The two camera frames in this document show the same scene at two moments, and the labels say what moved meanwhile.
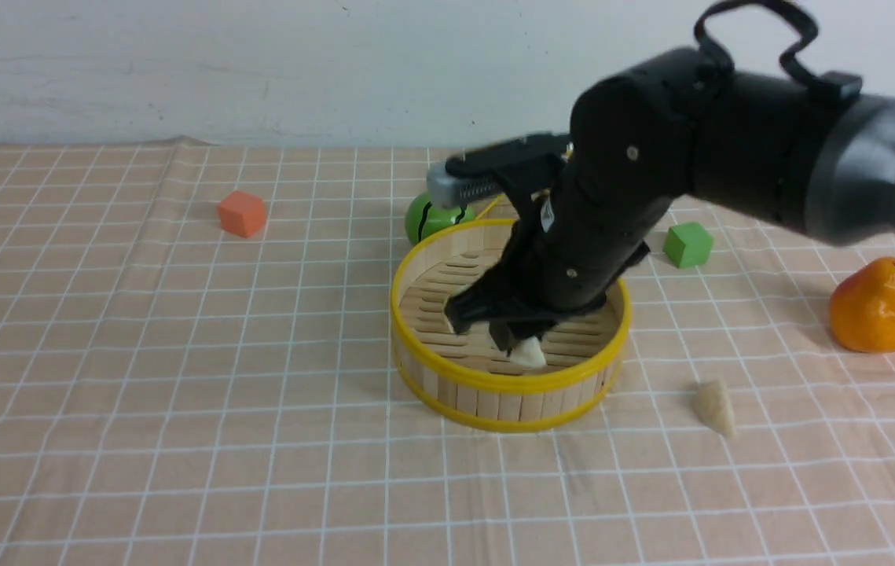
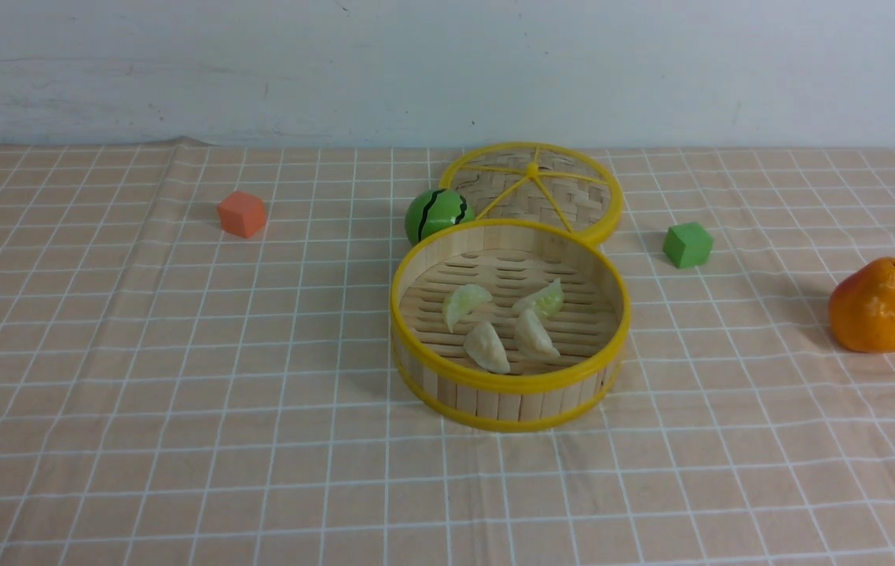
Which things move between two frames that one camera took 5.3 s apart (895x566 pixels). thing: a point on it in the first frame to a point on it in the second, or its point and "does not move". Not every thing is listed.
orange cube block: (241, 213) does not move
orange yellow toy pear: (875, 307) does not move
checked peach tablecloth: (180, 351) does not move
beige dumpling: (712, 402) to (485, 347)
